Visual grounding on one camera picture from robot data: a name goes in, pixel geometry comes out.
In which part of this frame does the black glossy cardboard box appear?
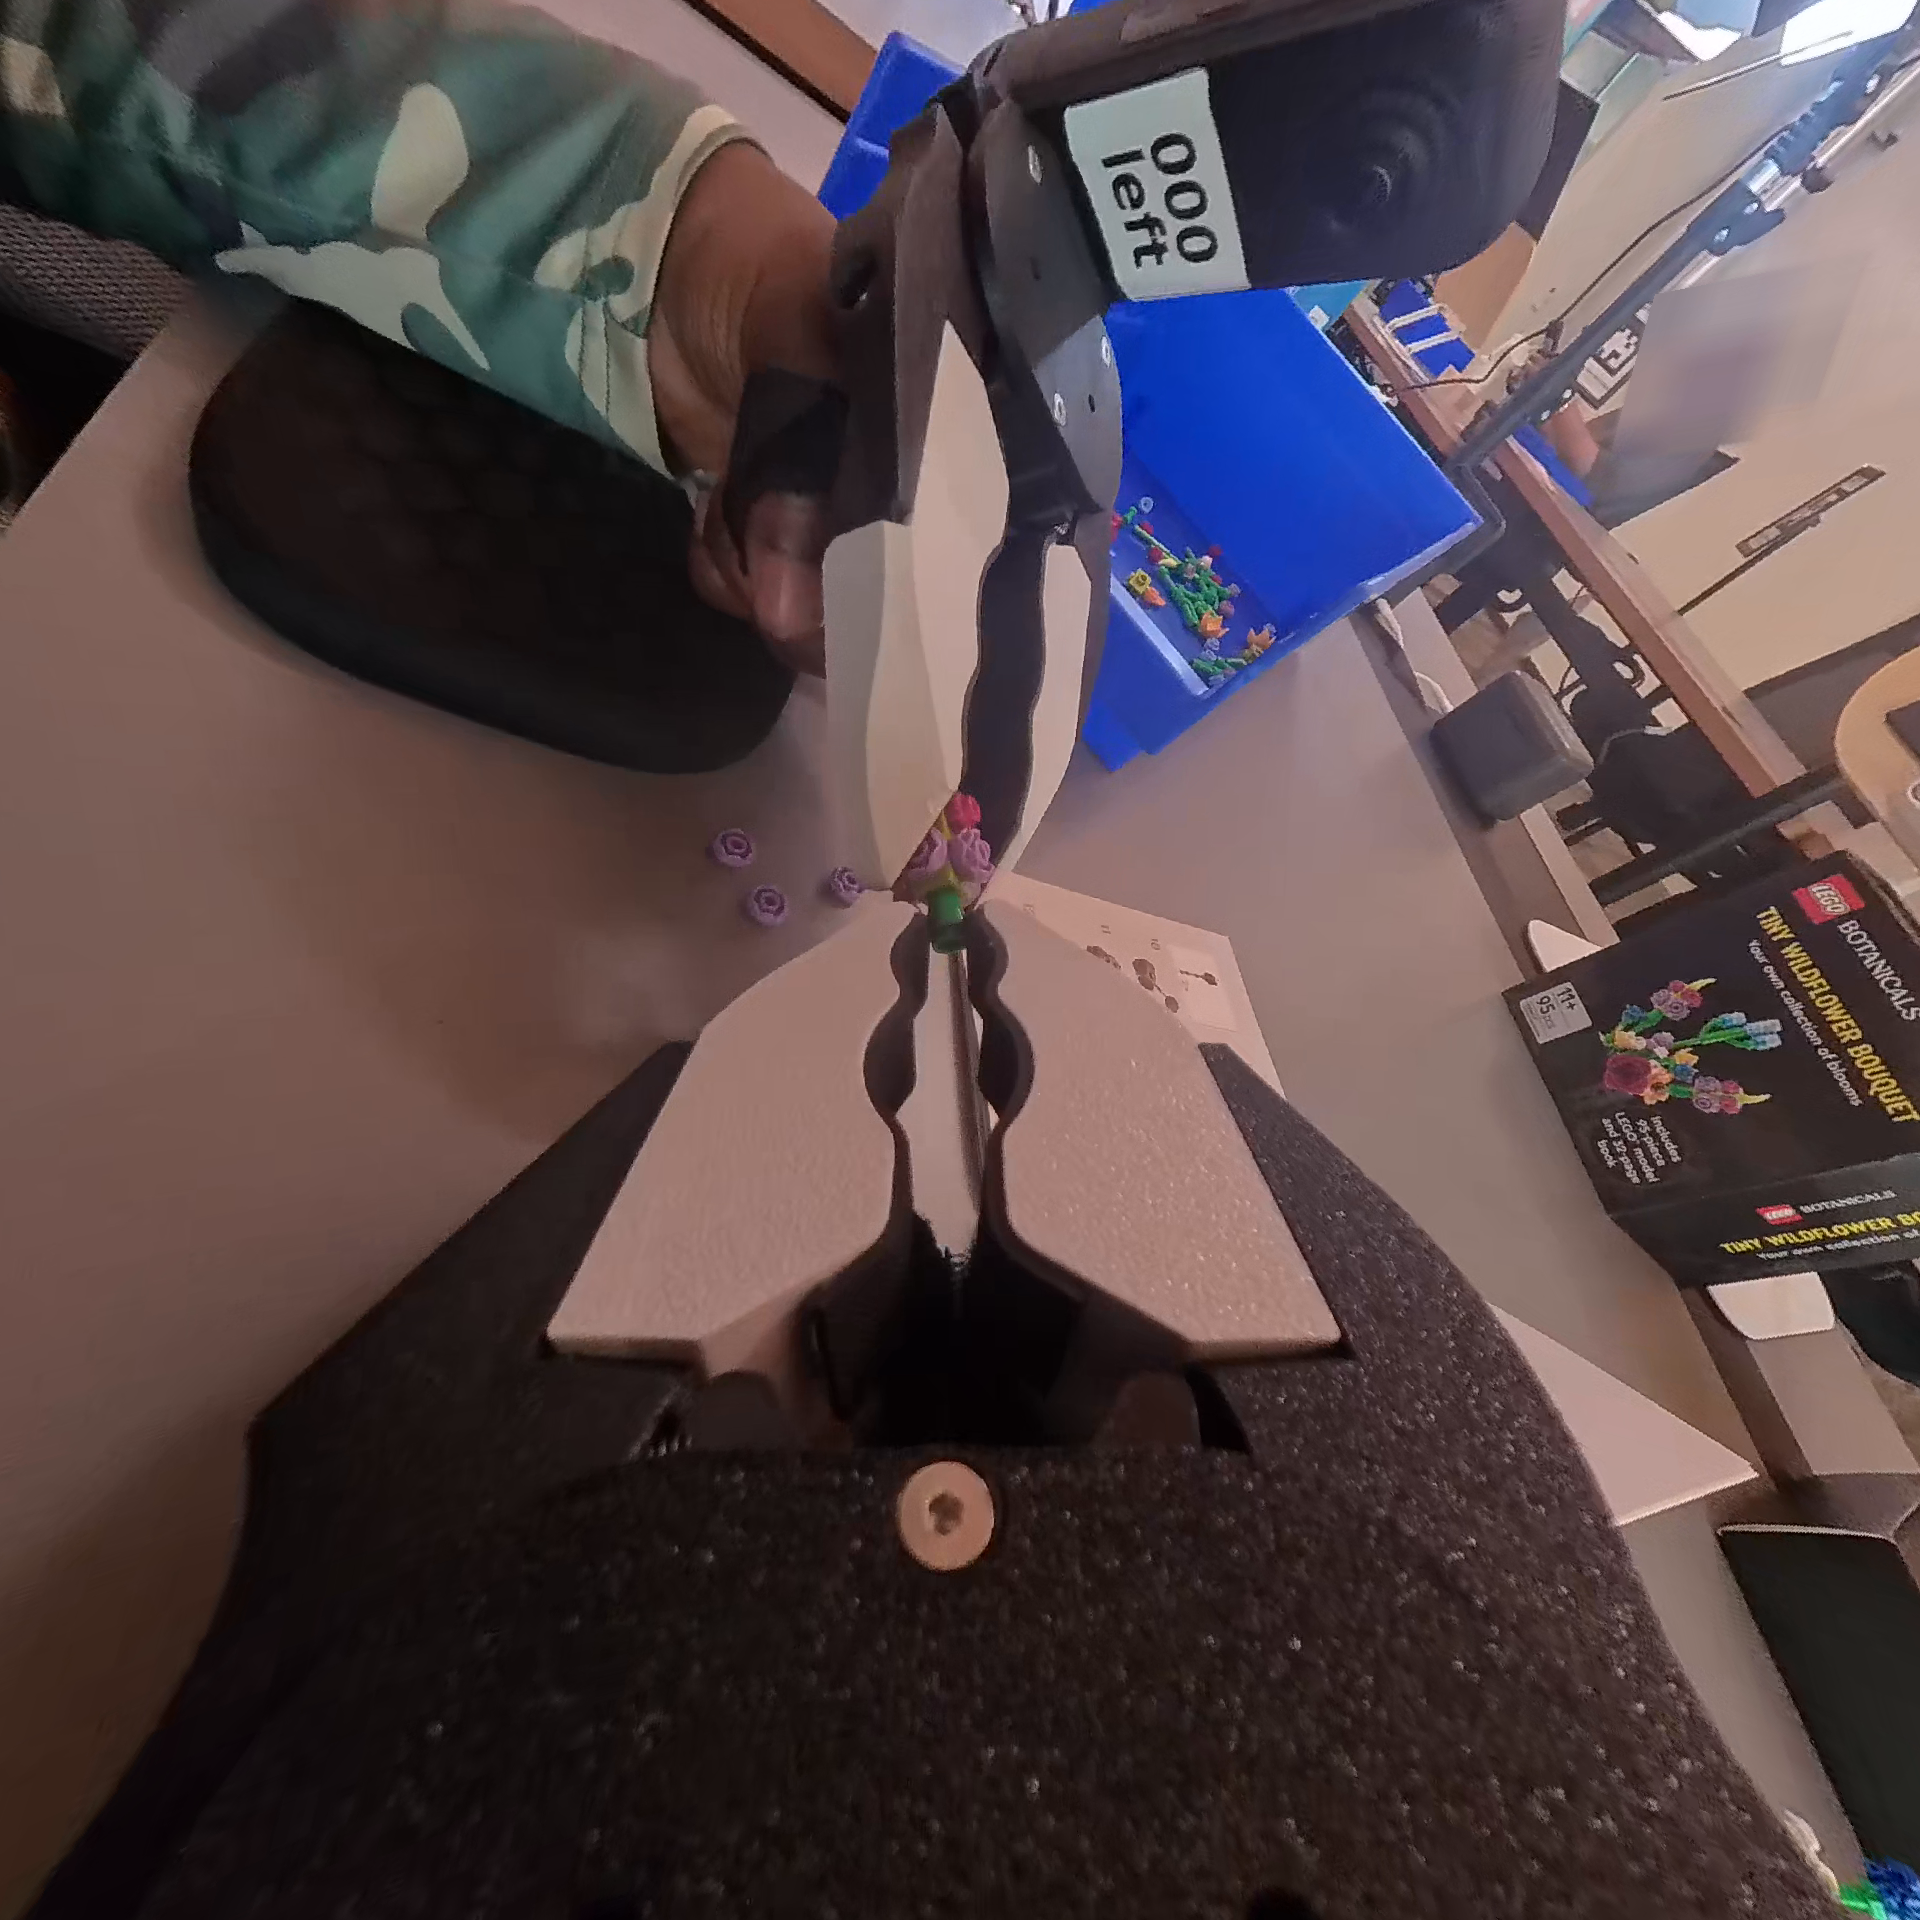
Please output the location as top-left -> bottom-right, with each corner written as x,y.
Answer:
1505,854 -> 1920,1291

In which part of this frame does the person's left hand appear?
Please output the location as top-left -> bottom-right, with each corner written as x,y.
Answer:
649,135 -> 856,677

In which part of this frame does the white instruction booklet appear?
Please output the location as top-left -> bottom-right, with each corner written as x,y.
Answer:
1005,871 -> 1758,1526

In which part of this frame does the blue plastic bin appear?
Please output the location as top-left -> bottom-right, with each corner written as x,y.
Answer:
816,31 -> 1488,773

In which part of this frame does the black mesh cushion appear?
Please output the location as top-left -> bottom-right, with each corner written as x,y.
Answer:
187,302 -> 807,777

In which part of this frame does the purple yellow flower assembly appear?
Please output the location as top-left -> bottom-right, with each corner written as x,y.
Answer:
901,825 -> 999,902

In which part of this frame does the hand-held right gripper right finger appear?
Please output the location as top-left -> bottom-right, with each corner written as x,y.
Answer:
967,901 -> 1343,1413

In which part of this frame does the person's left forearm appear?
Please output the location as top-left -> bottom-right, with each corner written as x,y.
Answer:
0,0 -> 767,482

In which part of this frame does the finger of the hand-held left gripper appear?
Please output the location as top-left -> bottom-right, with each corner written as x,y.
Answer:
820,321 -> 1022,902
959,542 -> 1105,893

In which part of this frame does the black light stand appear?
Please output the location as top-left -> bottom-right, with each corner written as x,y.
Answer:
1455,31 -> 1920,482

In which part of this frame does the grey desk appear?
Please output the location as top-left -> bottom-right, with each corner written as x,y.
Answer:
0,0 -> 1920,1920

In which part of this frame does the matte black box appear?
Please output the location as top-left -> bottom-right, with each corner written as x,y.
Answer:
1717,1515 -> 1920,1862

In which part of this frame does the wooden table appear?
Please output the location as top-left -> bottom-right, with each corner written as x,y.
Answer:
1334,285 -> 1876,874

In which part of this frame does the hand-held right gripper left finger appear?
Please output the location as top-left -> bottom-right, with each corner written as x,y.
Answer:
550,901 -> 956,1413

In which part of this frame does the pile of small toy bricks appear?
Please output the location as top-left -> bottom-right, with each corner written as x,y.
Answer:
1111,513 -> 1287,698

